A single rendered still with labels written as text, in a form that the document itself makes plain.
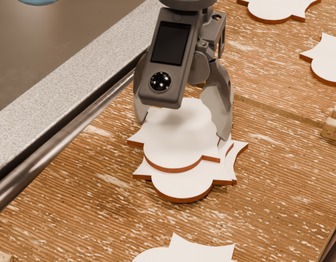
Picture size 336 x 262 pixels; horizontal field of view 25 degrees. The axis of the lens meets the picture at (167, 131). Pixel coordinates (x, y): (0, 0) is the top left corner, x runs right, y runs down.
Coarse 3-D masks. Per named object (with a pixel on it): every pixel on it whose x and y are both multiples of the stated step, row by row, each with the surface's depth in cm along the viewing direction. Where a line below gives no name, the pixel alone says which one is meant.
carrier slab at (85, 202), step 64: (128, 128) 100; (256, 128) 100; (320, 128) 101; (64, 192) 91; (128, 192) 91; (256, 192) 91; (320, 192) 91; (64, 256) 84; (128, 256) 84; (256, 256) 84; (320, 256) 85
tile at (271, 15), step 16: (240, 0) 124; (256, 0) 124; (272, 0) 124; (288, 0) 124; (304, 0) 124; (320, 0) 124; (256, 16) 120; (272, 16) 120; (288, 16) 120; (304, 16) 120
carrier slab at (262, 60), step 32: (224, 0) 125; (256, 32) 118; (288, 32) 118; (320, 32) 118; (224, 64) 111; (256, 64) 111; (288, 64) 111; (256, 96) 106; (288, 96) 106; (320, 96) 106
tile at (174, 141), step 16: (160, 112) 99; (176, 112) 99; (192, 112) 99; (208, 112) 99; (144, 128) 96; (160, 128) 96; (176, 128) 96; (192, 128) 96; (208, 128) 96; (128, 144) 95; (144, 144) 94; (160, 144) 94; (176, 144) 94; (192, 144) 94; (208, 144) 94; (160, 160) 92; (176, 160) 92; (192, 160) 92; (208, 160) 93
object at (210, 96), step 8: (208, 88) 89; (216, 88) 89; (232, 88) 95; (200, 96) 91; (208, 96) 90; (216, 96) 90; (232, 96) 95; (208, 104) 91; (216, 104) 91; (216, 112) 91; (224, 112) 91; (216, 120) 92; (224, 120) 92; (232, 120) 93; (224, 128) 93; (224, 136) 94
